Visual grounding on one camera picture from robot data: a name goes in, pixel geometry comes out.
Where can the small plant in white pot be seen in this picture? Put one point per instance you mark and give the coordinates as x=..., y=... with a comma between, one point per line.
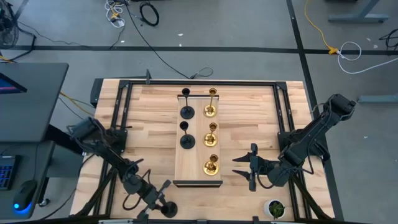
x=275, y=210

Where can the desk computer monitor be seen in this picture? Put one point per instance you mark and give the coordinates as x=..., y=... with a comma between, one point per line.
x=9, y=84

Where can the wooden riser shelf black frame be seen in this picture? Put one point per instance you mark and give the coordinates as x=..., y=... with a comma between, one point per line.
x=196, y=161

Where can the brass candle stick holder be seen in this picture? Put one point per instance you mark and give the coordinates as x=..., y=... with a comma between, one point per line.
x=211, y=168
x=210, y=111
x=210, y=140

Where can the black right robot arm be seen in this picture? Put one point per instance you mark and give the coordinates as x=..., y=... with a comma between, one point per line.
x=311, y=140

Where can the grey desk foot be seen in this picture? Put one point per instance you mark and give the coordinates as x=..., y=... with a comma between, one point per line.
x=377, y=99
x=357, y=17

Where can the black candle stick holder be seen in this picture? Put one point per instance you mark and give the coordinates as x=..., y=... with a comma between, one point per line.
x=187, y=112
x=171, y=210
x=187, y=142

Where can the dark grey desk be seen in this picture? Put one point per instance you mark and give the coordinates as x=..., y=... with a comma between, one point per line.
x=34, y=161
x=31, y=115

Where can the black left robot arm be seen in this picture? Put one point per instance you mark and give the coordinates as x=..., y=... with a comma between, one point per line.
x=105, y=149

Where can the backlit black keyboard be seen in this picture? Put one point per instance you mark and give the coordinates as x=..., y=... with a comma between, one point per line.
x=5, y=172

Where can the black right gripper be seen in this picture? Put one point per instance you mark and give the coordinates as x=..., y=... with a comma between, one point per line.
x=259, y=169

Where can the black computer mouse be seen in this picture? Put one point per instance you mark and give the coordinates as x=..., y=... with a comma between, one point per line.
x=26, y=193

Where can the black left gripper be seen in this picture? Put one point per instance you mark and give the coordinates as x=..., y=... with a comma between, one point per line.
x=154, y=196

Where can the black aluminium table frame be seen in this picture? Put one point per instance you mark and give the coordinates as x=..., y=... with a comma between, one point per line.
x=202, y=82

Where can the black floor fan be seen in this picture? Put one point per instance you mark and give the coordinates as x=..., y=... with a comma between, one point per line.
x=6, y=28

